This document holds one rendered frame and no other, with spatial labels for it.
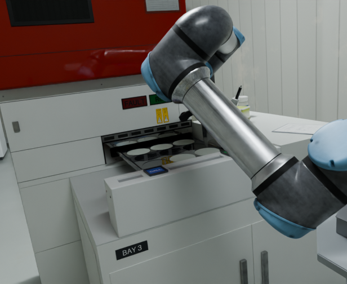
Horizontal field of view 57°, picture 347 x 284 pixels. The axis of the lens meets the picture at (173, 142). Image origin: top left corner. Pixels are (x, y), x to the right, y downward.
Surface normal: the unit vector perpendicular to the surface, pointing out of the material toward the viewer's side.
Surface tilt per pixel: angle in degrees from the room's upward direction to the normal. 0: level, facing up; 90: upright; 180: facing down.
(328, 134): 40
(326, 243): 0
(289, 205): 75
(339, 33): 90
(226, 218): 90
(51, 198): 90
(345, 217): 47
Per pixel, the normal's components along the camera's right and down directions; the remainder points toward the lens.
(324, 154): -0.64, -0.61
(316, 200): -0.25, 0.18
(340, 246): -0.11, -0.97
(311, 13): -0.90, 0.19
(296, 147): 0.40, 0.18
